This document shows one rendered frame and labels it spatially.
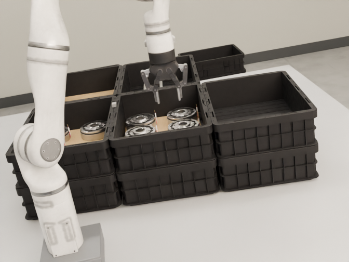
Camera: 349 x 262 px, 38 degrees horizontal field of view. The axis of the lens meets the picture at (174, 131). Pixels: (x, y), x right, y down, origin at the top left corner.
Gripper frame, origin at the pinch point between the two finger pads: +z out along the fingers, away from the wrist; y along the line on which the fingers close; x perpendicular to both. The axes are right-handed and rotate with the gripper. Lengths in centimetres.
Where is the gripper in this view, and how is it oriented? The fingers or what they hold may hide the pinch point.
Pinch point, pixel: (168, 96)
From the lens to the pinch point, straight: 150.2
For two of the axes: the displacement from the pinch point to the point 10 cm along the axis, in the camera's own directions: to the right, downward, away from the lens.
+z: 1.4, 9.1, 3.9
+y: 9.9, -1.5, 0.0
